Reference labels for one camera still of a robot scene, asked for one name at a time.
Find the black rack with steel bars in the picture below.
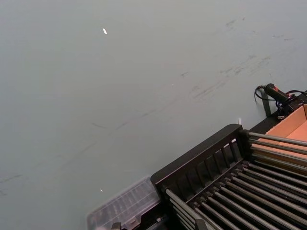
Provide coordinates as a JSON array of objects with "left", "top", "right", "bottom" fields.
[{"left": 150, "top": 124, "right": 307, "bottom": 230}]

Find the clear plastic case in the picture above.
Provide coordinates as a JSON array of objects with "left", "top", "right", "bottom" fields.
[{"left": 86, "top": 176, "right": 162, "bottom": 230}]

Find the shallow brown cardboard tray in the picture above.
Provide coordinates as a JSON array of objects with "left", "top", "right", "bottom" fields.
[{"left": 265, "top": 103, "right": 307, "bottom": 145}]

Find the plain pale wall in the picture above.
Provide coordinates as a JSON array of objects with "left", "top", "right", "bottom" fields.
[{"left": 0, "top": 0, "right": 307, "bottom": 230}]

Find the black corded tool, red switch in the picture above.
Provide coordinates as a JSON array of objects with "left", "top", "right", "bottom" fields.
[{"left": 254, "top": 83, "right": 307, "bottom": 120}]

